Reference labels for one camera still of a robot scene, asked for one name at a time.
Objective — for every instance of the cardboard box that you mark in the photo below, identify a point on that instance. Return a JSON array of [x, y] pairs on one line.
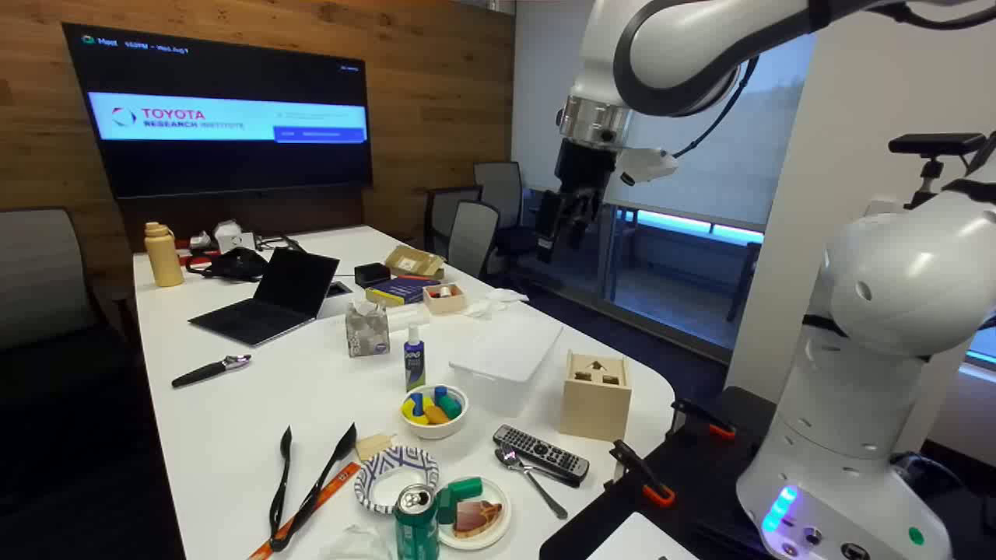
[[411, 264]]

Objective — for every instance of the black tongs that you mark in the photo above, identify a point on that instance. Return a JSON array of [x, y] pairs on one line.
[[312, 488]]

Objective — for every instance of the black laptop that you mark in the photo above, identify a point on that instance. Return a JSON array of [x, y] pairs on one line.
[[271, 300]]

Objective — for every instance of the black camera on stand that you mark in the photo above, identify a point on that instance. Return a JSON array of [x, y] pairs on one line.
[[937, 144]]

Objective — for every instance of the small white plate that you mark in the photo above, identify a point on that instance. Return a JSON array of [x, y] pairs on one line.
[[500, 527]]

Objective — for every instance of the metal spoon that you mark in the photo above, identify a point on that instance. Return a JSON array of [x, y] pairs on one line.
[[530, 478]]

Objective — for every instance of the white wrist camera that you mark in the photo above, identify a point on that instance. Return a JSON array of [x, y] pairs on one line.
[[648, 163]]

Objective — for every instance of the brown food slice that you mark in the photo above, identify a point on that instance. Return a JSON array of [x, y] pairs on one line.
[[478, 515]]

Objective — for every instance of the small black box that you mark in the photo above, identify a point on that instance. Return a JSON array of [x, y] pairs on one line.
[[371, 274]]

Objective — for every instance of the black remote control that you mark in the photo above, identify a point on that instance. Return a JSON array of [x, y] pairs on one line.
[[540, 457]]

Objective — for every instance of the white bowl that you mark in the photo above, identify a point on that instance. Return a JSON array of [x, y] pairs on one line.
[[437, 426]]

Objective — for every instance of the blue flat box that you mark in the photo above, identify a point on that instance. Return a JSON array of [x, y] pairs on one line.
[[402, 292]]

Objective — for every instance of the white sheet on platform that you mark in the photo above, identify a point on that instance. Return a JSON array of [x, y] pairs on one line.
[[641, 544]]

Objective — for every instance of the wall mounted TV screen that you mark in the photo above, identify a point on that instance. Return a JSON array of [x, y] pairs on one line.
[[220, 115]]

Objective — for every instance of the yellow toy block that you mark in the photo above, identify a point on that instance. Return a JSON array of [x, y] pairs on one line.
[[428, 415]]

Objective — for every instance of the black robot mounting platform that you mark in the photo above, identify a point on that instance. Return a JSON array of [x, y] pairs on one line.
[[718, 488]]

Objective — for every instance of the large grey office chair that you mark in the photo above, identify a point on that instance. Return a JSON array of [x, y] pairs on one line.
[[48, 274]]

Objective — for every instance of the dark office chair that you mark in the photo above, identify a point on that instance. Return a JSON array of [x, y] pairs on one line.
[[443, 216]]

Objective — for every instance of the orange ruler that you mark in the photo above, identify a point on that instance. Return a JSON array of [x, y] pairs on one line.
[[323, 495]]

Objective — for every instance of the green toy block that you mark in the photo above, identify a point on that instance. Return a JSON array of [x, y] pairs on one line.
[[450, 403]]

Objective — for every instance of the green soda can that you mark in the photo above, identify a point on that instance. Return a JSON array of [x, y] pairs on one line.
[[415, 527]]

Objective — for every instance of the white crumpled object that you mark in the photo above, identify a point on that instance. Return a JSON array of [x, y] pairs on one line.
[[234, 239]]

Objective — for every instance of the small glue bottle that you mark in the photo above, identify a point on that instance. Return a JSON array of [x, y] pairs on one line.
[[415, 358]]

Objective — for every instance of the black pouch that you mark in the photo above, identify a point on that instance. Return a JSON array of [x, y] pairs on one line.
[[234, 267]]

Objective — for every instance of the small beige block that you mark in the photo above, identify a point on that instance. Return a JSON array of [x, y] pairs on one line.
[[376, 446]]

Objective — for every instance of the grey tissue box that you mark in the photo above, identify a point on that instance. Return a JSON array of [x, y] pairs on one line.
[[365, 332]]

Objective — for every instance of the black wristwatch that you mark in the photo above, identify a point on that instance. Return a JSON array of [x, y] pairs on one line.
[[206, 373]]

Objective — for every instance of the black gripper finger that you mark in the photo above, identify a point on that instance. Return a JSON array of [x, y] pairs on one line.
[[583, 219], [552, 231]]

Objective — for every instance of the small wooden tray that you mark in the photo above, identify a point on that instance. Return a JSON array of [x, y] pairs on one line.
[[446, 300]]

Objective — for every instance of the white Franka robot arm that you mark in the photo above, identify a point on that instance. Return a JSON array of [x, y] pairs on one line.
[[881, 314]]

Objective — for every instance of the blue toy block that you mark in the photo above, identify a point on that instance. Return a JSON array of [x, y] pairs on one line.
[[415, 403]]

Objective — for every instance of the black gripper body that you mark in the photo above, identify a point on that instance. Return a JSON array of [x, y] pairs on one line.
[[579, 163]]

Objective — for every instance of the black orange clamp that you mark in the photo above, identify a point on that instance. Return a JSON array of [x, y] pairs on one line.
[[708, 423], [641, 470]]

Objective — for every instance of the red flat object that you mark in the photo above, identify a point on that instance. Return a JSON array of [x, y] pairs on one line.
[[195, 261]]

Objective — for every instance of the wooden box with holes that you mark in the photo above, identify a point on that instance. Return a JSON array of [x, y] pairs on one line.
[[597, 399]]

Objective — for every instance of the blue patterned plate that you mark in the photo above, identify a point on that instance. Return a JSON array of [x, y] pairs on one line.
[[380, 482]]

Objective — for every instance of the yellow mustard bottle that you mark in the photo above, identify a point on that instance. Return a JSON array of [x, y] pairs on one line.
[[162, 254]]

